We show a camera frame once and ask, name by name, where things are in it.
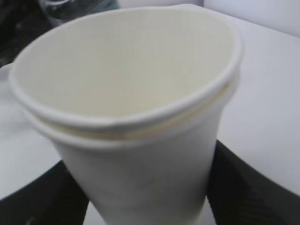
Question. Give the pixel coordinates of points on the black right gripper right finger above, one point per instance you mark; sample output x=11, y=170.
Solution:
x=240, y=195

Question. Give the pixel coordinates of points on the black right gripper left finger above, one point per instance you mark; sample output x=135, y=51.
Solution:
x=52, y=199

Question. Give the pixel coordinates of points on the white paper cup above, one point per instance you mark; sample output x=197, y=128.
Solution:
x=132, y=99

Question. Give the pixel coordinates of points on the clear water bottle green label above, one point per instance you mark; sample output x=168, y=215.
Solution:
x=59, y=12

